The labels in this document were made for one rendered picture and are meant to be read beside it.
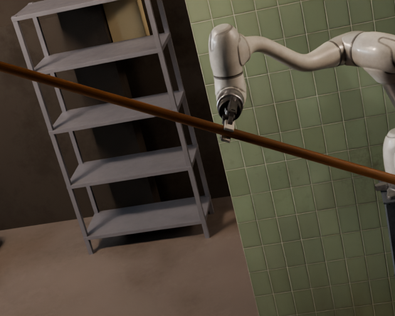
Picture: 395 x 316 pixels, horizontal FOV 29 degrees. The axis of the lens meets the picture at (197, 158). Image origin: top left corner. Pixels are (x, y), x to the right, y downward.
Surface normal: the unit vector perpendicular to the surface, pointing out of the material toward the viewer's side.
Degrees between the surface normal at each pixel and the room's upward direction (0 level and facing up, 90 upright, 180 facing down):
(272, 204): 90
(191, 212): 0
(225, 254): 0
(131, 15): 90
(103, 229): 0
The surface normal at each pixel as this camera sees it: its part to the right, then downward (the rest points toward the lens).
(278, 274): -0.08, 0.42
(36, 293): -0.22, -0.89
